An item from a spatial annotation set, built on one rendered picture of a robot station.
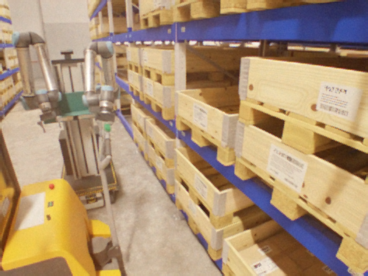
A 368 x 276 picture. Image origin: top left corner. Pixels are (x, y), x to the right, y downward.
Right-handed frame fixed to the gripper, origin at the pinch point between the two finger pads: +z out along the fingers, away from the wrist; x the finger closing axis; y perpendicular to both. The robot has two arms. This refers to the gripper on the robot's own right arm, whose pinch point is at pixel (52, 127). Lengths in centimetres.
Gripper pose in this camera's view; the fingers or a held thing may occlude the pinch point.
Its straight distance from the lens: 222.5
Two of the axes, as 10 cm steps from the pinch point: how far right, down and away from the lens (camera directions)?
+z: 3.0, 9.5, 0.9
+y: -4.4, 0.6, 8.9
